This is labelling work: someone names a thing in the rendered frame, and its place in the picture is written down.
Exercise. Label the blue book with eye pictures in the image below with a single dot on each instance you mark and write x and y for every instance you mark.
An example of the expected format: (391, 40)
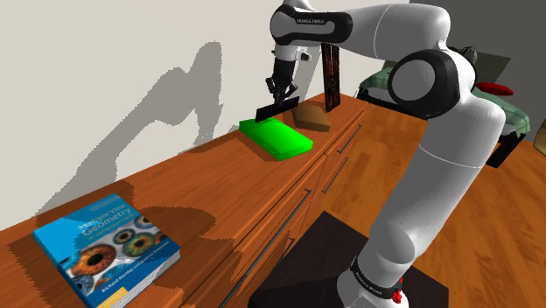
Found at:
(106, 251)

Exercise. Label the green plaid sofa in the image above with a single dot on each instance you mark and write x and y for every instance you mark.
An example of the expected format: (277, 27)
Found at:
(514, 117)

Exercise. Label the brown flat box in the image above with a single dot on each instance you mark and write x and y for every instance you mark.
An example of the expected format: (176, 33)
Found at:
(312, 118)

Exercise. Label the dark red upright book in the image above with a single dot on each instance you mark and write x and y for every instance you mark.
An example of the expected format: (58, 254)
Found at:
(330, 81)

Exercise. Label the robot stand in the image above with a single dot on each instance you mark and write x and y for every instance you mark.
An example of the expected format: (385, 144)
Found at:
(311, 264)

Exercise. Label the green book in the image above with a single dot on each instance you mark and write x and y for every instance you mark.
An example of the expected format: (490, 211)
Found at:
(277, 138)

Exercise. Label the black thin rectangular slab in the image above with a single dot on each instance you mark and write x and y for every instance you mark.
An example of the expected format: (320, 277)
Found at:
(277, 109)

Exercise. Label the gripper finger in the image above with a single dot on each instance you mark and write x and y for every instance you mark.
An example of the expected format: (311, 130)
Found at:
(290, 91)
(271, 86)

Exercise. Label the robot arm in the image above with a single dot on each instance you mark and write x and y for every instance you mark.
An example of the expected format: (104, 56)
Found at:
(443, 179)

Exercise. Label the wooden chest of drawers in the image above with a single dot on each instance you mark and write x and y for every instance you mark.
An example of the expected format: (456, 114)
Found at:
(200, 192)

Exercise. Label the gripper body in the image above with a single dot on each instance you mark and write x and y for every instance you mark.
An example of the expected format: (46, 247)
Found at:
(283, 73)

